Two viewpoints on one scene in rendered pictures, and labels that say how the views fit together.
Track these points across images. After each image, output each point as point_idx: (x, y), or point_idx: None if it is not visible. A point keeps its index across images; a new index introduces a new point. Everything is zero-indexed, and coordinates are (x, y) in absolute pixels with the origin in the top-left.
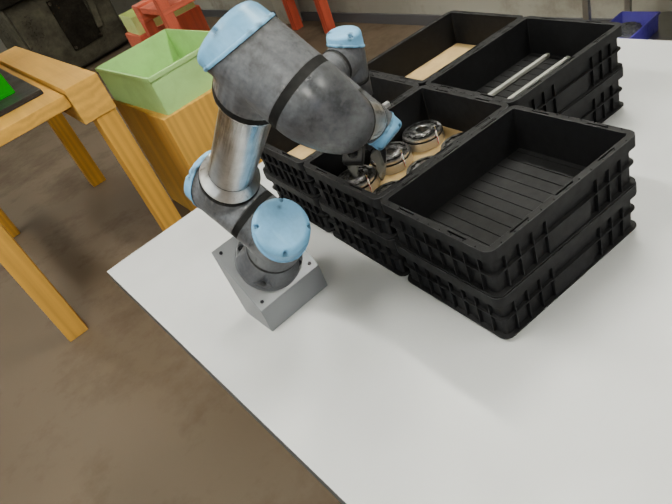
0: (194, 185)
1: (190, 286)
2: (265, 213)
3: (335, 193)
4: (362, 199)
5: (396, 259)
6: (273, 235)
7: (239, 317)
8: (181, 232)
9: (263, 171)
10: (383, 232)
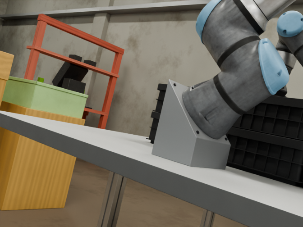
0: (221, 3)
1: (80, 133)
2: (270, 43)
3: (247, 112)
4: (296, 104)
5: (300, 164)
6: (275, 56)
7: (145, 153)
8: (60, 122)
9: (153, 111)
10: (298, 138)
